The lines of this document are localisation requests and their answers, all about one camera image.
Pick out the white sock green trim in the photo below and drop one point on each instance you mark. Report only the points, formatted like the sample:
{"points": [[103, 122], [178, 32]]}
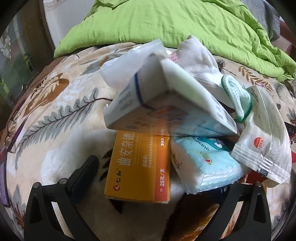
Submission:
{"points": [[196, 60]]}

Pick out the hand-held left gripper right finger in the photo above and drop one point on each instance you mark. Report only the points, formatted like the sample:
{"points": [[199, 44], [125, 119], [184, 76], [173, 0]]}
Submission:
{"points": [[233, 201]]}

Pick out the red snack wrapper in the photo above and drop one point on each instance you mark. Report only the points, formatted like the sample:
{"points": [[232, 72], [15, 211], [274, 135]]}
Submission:
{"points": [[253, 177]]}

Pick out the green quilt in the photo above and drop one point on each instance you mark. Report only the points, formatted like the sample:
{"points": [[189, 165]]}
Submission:
{"points": [[185, 23]]}

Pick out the white wrapper red dot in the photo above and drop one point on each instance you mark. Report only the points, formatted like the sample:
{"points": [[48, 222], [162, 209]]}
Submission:
{"points": [[266, 129]]}

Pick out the glass door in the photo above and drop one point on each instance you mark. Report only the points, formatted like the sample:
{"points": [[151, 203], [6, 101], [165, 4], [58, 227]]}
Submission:
{"points": [[16, 53]]}

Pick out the clear plastic bag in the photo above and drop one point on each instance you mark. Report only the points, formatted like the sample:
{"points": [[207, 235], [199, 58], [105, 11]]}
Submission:
{"points": [[120, 67]]}

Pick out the white medicine box blue stripe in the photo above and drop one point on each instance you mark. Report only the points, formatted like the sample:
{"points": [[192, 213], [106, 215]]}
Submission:
{"points": [[185, 92]]}

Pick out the grey quilted pillow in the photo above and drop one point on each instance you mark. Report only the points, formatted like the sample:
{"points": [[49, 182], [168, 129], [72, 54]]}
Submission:
{"points": [[266, 14]]}

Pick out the orange medicine box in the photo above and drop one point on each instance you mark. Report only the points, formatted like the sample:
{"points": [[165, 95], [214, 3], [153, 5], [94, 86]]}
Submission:
{"points": [[134, 171]]}

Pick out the blue tissue pack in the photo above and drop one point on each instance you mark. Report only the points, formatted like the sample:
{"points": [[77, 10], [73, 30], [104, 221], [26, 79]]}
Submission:
{"points": [[208, 166]]}

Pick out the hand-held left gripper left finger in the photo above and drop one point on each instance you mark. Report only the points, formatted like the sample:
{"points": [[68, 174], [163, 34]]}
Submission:
{"points": [[81, 176]]}

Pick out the leaf printed blanket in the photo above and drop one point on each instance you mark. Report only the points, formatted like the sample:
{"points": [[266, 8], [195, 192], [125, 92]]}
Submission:
{"points": [[57, 104]]}

